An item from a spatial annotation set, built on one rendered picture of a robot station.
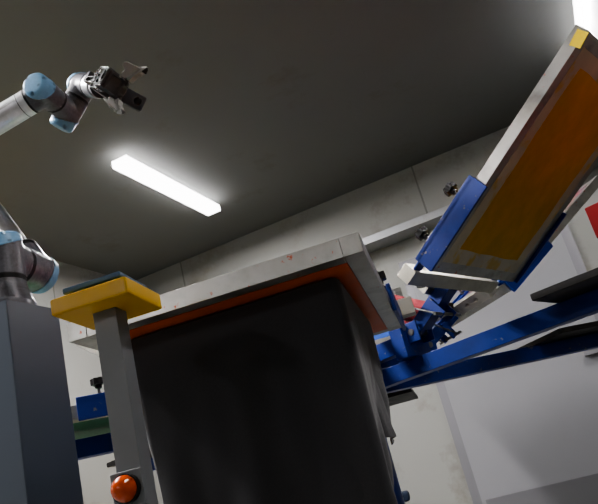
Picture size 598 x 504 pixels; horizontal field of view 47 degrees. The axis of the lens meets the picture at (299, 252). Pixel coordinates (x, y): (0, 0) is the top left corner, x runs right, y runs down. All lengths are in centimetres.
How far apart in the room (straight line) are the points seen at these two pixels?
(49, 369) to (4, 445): 22
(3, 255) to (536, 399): 425
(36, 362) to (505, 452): 417
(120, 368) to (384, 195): 503
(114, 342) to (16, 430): 69
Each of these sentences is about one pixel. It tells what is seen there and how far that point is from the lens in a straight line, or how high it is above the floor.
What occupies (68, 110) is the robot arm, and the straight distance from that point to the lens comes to 220.
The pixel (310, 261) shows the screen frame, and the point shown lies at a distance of 124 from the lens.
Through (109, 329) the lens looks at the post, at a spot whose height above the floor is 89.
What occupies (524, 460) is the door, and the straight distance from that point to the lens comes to 547.
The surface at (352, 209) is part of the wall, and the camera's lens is 606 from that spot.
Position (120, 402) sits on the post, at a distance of 110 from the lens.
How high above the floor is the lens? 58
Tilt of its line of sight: 19 degrees up
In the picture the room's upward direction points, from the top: 15 degrees counter-clockwise
